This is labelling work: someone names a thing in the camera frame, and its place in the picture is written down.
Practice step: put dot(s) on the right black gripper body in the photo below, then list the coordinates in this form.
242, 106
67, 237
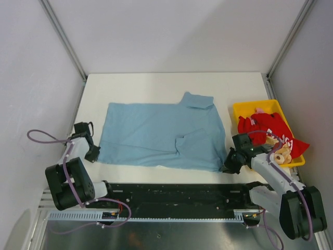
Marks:
233, 163

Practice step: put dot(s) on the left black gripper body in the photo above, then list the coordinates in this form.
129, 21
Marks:
92, 153

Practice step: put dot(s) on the light blue t shirt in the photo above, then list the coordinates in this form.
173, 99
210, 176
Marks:
187, 135

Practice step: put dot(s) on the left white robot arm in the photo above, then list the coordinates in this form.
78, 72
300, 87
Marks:
68, 180

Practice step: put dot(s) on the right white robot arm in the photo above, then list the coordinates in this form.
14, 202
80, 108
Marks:
299, 208

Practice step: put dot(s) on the red printed t shirt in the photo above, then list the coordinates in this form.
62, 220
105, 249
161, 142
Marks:
264, 128

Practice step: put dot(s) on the yellow plastic bin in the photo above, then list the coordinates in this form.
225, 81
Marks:
247, 109

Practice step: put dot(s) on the grey slotted cable duct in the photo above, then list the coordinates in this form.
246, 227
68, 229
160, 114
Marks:
237, 215

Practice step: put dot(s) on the aluminium frame rail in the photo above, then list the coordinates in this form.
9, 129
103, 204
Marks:
46, 201

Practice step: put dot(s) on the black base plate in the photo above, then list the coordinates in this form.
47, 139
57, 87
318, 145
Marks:
180, 200

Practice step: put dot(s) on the right aluminium corner post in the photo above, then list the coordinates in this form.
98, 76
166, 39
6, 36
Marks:
291, 36

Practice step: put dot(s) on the aluminium corner post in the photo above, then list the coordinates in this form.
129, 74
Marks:
58, 28
291, 36

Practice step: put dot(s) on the left aluminium corner post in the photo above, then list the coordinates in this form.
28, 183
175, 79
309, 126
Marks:
58, 28

